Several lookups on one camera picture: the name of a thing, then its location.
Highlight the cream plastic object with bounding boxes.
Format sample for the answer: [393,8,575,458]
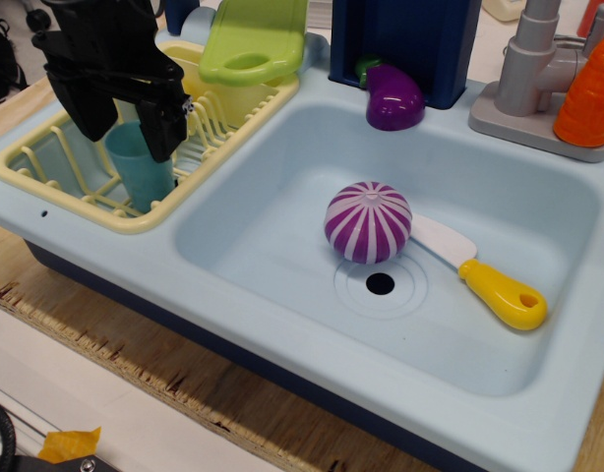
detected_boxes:
[481,0,526,23]

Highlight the orange toy carrot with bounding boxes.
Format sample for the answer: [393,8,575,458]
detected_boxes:
[553,39,604,148]

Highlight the yellow tape piece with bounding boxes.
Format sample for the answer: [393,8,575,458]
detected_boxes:
[37,427,101,464]

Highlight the grey toy faucet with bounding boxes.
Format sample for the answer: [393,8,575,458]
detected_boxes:
[468,1,604,163]

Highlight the teal plastic cup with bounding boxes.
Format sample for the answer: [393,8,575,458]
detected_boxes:
[104,121,175,213]

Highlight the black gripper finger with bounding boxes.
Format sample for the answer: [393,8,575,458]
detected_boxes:
[136,95,193,163]
[47,73,118,142]

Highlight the purple striped toy onion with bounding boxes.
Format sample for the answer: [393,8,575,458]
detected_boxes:
[324,181,413,265]

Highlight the pale yellow drying rack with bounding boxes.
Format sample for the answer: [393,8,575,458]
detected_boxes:
[0,40,299,234]

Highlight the green plastic cutting board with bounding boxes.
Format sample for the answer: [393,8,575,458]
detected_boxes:
[199,0,308,87]

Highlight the purple toy eggplant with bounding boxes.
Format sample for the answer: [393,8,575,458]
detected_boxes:
[355,55,426,132]

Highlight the toy knife yellow handle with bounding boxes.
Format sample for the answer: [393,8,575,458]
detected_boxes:
[411,213,548,331]

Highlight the light blue toy sink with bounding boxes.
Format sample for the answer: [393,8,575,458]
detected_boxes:
[0,52,604,471]

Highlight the red plastic object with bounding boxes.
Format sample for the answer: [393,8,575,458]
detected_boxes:
[576,0,604,37]

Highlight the dark blue plastic box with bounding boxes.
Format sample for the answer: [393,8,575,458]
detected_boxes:
[330,0,481,109]

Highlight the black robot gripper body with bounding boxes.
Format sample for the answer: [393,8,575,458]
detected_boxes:
[32,1,184,106]

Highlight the black bag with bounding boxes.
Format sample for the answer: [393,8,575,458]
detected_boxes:
[0,19,29,103]

